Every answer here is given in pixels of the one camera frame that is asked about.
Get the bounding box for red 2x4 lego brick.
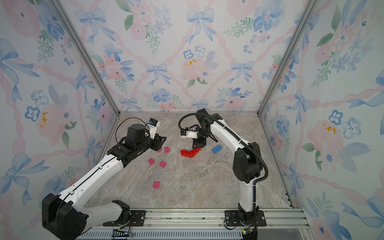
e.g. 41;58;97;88
180;148;201;158

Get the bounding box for blue 2x4 lego brick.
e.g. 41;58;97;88
212;145;223;154

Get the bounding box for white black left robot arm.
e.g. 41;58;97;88
42;119;167;240

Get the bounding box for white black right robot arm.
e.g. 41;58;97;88
186;109;269;227

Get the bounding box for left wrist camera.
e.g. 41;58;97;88
148;118;160;140

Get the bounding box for black left camera cable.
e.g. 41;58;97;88
114;116;151;145

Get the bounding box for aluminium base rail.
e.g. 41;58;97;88
59;209;315;240

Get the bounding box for aluminium corner post left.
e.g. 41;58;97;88
48;0;120;116

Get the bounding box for aluminium corner post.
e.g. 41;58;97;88
48;0;120;116
258;0;318;118

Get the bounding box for aluminium corner post right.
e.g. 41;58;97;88
258;0;318;118

